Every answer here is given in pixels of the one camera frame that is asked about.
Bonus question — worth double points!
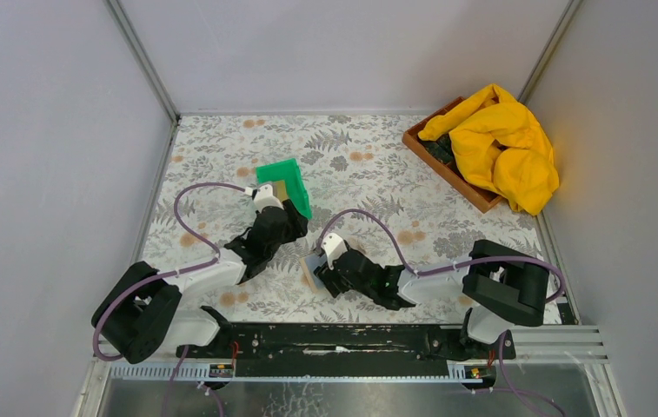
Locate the green plastic bin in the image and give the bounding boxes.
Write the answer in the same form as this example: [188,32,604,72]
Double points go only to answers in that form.
[256,158,313,220]

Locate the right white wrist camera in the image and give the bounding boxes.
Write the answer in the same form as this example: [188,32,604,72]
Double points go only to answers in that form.
[320,232,348,269]

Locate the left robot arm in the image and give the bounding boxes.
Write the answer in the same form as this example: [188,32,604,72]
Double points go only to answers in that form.
[91,200,309,364]

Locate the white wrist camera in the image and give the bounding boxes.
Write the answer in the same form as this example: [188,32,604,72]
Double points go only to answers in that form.
[243,182,283,212]
[320,232,348,269]

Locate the aluminium frame rails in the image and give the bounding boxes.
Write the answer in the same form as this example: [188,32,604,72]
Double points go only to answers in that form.
[76,322,625,416]

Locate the yellow cloth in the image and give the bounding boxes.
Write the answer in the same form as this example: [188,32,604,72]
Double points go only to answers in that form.
[417,83,560,215]

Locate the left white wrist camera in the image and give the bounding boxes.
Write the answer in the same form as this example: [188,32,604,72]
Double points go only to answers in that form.
[243,182,283,212]

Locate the gold magnetic stripe card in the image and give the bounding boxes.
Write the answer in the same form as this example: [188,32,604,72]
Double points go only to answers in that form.
[271,180,289,202]

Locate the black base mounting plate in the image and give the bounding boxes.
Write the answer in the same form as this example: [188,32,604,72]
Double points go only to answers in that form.
[176,322,516,377]

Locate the floral table mat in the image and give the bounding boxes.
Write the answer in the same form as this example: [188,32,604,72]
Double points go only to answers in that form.
[142,115,544,323]

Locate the brown wooden tray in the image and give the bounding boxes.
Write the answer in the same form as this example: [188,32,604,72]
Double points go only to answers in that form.
[402,96,503,213]

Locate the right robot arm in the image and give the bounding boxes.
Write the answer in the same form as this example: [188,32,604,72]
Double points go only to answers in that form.
[301,233,550,358]

